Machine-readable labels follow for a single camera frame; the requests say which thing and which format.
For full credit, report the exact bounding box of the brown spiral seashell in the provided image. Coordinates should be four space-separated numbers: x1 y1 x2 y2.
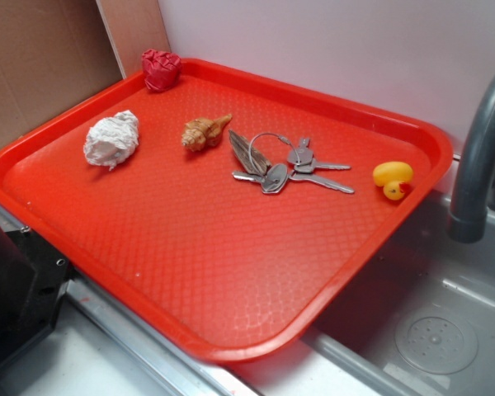
181 114 233 152

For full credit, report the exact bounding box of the red plastic tray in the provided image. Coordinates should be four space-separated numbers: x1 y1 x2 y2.
0 59 453 363

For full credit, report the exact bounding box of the silver key, left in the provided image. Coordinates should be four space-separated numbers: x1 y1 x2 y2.
232 163 288 194

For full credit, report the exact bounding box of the silver key, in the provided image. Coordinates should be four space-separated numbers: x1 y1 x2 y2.
288 172 355 194
232 163 288 194
287 138 351 173

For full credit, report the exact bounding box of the silver key, lower right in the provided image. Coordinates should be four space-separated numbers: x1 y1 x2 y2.
288 172 355 194

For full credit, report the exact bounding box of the silver key, upper right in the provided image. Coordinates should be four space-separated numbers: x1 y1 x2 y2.
287 138 351 173

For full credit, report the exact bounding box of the yellow rubber duck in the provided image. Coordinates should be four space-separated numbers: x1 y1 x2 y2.
372 162 414 200

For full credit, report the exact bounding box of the crumpled white paper ball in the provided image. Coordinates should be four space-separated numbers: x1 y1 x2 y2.
83 110 139 171

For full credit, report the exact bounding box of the crumpled red paper ball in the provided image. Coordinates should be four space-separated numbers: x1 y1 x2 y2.
141 49 182 92

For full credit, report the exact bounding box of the grey toy sink basin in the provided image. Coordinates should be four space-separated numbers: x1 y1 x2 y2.
231 170 495 395

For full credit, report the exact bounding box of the black box-shaped device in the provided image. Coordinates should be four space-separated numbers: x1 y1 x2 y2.
0 227 70 369

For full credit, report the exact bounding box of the grey toy faucet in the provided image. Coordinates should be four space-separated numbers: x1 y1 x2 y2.
447 76 495 243

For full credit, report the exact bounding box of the brown cardboard panel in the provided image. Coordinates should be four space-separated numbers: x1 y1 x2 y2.
0 1 170 149

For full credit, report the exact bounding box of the brown feather keychain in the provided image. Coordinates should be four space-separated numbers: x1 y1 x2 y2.
229 130 271 176

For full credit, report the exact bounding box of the metal wire key ring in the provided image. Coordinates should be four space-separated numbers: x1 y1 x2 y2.
248 130 294 179

